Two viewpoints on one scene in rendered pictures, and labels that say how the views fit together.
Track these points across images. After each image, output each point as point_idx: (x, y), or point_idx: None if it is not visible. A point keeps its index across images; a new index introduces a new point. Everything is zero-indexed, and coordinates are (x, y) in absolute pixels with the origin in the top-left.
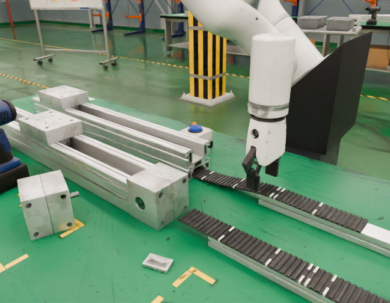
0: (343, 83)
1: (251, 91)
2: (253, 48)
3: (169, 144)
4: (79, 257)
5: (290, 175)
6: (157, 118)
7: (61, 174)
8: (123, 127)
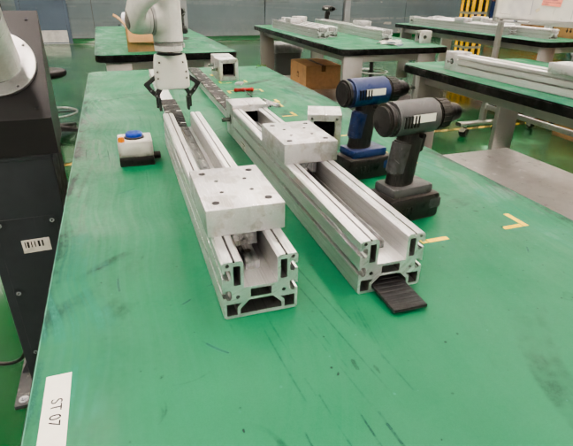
0: None
1: (181, 32)
2: (178, 0)
3: (199, 117)
4: None
5: (125, 128)
6: (76, 218)
7: (309, 111)
8: (211, 138)
